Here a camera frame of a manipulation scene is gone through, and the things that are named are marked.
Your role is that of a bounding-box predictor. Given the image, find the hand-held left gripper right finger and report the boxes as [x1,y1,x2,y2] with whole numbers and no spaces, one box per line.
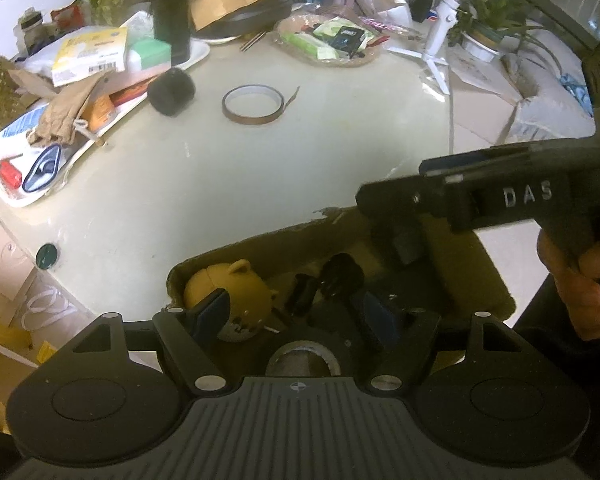
[362,292,536,395]

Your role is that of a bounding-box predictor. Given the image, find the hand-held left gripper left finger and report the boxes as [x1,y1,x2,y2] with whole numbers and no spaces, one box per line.
[55,287,231,397]

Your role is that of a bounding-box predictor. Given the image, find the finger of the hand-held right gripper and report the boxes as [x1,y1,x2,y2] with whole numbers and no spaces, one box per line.
[356,175,453,222]
[420,144,531,178]

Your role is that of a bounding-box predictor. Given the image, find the yellow bear toy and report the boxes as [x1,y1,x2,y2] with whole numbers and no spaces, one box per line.
[182,259,280,343]

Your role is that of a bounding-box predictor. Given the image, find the black tape roll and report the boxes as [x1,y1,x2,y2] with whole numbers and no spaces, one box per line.
[265,327,361,378]

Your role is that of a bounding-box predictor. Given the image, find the black cylindrical adapter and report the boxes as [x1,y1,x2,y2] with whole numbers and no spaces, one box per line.
[322,253,366,306]

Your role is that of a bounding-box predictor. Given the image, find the small black plug piece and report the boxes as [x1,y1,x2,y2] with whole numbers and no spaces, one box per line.
[285,272,321,318]

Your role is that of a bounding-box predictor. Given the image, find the brown cardboard box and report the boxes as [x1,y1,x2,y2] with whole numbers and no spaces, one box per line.
[166,205,517,376]

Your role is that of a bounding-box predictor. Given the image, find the person's right hand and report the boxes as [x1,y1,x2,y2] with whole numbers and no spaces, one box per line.
[536,226,600,342]

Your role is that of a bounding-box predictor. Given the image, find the white paper sheet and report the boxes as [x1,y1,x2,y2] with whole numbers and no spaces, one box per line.
[447,50,518,106]

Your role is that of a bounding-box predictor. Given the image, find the white cushion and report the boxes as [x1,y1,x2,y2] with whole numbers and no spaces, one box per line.
[500,52,596,143]

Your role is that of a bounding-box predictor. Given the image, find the blue patterned cloth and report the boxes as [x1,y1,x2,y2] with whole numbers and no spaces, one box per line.
[560,74,596,116]

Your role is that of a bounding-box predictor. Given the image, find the potted plant white pot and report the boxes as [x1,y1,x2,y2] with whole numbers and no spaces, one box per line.
[455,0,541,63]

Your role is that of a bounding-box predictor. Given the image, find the white gimbal tripod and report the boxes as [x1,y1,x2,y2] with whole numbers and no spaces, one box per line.
[387,0,473,95]

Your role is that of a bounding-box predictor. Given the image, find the wicker basket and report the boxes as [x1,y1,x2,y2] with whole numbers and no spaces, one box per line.
[272,14,383,68]

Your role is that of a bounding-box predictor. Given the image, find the pink patterned plastic bag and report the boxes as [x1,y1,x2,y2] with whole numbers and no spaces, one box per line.
[360,16,421,41]

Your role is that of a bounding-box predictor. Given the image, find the small black carton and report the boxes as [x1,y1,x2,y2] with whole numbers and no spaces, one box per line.
[330,27,366,58]

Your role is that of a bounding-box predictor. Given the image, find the amber tape roll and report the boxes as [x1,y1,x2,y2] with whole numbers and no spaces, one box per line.
[222,85,301,126]

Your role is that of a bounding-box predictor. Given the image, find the dark green round cap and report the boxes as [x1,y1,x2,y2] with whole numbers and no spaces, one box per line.
[34,242,61,268]

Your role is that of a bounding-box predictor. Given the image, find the green wipes pack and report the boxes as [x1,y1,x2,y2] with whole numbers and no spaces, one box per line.
[280,31,338,61]

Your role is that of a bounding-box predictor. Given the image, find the light green packet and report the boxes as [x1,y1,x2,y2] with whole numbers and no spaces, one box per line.
[312,17,376,48]

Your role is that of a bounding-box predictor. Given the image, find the wooden chopsticks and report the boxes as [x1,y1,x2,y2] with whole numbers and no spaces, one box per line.
[239,30,268,52]

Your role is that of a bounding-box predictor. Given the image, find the blue rimmed white pouch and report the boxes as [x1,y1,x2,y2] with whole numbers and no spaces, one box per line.
[22,142,63,193]

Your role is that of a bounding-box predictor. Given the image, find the orange packet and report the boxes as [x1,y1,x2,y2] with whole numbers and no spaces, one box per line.
[87,92,116,131]

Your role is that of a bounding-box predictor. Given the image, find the red flat packet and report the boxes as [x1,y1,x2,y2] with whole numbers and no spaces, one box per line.
[110,82,148,106]

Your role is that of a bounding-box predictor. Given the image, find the small red packet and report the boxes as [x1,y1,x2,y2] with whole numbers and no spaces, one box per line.
[0,160,23,188]

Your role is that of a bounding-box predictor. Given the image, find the white tray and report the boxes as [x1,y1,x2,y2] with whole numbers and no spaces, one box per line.
[0,40,211,208]

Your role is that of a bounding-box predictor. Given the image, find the brown cloth pouch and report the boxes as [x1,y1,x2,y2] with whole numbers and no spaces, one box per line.
[27,72,113,148]

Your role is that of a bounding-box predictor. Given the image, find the green tissue pack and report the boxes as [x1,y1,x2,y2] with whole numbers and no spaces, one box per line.
[130,38,172,72]

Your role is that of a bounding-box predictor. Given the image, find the yellow carton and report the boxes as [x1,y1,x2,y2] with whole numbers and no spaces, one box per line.
[51,27,129,87]

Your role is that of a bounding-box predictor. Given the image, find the black thermos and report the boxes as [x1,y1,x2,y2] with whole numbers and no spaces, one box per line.
[151,0,192,66]

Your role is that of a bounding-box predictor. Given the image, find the clear plastic wrapper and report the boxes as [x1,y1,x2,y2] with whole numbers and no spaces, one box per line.
[125,10,156,43]

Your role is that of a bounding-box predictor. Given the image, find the small clear bottle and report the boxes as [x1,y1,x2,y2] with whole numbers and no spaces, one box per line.
[17,7,46,46]

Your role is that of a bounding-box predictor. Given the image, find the white cable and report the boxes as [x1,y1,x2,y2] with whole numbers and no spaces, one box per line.
[22,290,76,328]

